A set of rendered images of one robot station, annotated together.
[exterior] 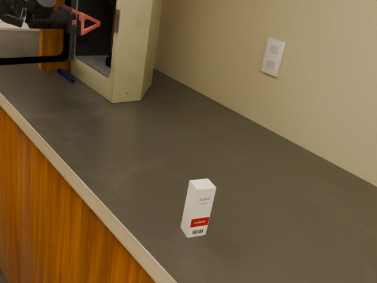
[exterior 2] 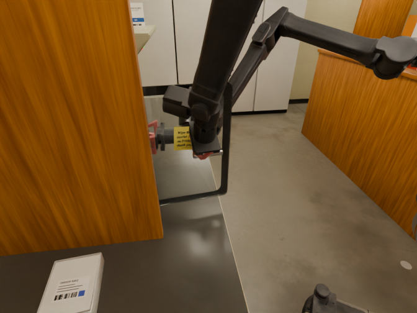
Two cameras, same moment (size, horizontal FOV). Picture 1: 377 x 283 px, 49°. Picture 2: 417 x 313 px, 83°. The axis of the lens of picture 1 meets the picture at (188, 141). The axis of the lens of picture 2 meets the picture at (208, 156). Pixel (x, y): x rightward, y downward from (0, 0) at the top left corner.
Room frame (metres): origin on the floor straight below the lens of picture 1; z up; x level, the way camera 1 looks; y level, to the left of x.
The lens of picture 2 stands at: (1.81, 1.02, 1.56)
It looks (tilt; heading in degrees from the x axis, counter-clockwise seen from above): 32 degrees down; 215
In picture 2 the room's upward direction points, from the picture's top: straight up
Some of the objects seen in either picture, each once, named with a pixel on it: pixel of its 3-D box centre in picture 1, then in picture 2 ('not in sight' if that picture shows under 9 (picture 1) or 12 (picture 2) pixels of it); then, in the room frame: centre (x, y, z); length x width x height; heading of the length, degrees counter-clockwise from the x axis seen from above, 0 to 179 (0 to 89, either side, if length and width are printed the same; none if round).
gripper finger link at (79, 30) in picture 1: (84, 22); not in sight; (1.29, 0.39, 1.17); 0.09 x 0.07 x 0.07; 132
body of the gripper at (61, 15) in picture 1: (58, 19); not in sight; (1.27, 0.46, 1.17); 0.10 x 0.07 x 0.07; 42
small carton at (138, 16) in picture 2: not in sight; (133, 15); (1.28, 0.37, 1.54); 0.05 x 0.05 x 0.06; 57
